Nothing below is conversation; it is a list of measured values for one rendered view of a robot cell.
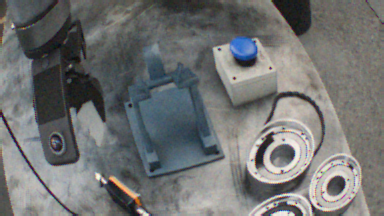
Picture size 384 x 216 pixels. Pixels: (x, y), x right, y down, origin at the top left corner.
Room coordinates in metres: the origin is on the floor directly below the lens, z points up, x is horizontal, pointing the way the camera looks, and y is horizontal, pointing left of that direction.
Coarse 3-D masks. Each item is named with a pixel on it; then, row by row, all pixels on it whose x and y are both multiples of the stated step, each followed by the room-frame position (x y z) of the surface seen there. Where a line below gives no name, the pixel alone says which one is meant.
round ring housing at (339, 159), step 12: (336, 156) 0.42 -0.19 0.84; (348, 156) 0.41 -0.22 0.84; (324, 168) 0.41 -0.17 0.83; (360, 168) 0.37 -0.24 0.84; (312, 180) 0.39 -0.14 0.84; (336, 180) 0.39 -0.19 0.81; (348, 180) 0.37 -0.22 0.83; (360, 180) 0.35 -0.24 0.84; (312, 192) 0.37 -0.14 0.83; (324, 192) 0.37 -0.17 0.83; (312, 204) 0.35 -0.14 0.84; (348, 204) 0.32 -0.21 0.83
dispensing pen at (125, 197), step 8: (96, 176) 0.48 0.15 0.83; (104, 176) 0.48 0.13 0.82; (112, 184) 0.45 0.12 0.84; (112, 192) 0.44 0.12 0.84; (120, 192) 0.44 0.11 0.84; (120, 200) 0.43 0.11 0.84; (128, 200) 0.42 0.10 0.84; (128, 208) 0.41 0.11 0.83; (136, 208) 0.42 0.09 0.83; (144, 208) 0.42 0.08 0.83
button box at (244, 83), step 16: (224, 48) 0.64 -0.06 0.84; (224, 64) 0.61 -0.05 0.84; (240, 64) 0.61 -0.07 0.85; (256, 64) 0.60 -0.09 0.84; (272, 64) 0.60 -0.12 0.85; (224, 80) 0.61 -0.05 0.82; (240, 80) 0.58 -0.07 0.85; (256, 80) 0.58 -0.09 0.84; (272, 80) 0.59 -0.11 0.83; (240, 96) 0.58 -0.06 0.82; (256, 96) 0.58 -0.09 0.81
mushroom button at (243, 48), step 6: (234, 42) 0.62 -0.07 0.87; (240, 42) 0.62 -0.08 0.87; (246, 42) 0.62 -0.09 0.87; (252, 42) 0.62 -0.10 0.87; (234, 48) 0.61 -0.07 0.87; (240, 48) 0.61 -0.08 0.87; (246, 48) 0.61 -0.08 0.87; (252, 48) 0.61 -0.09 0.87; (234, 54) 0.61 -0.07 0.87; (240, 54) 0.60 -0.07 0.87; (246, 54) 0.60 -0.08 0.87; (252, 54) 0.60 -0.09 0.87
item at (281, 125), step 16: (272, 128) 0.51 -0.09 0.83; (288, 128) 0.50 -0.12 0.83; (304, 128) 0.49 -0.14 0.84; (256, 144) 0.49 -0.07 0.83; (272, 144) 0.48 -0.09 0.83; (288, 144) 0.47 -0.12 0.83; (272, 160) 0.47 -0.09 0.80; (256, 176) 0.43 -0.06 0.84; (304, 176) 0.42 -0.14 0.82; (272, 192) 0.41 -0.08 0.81
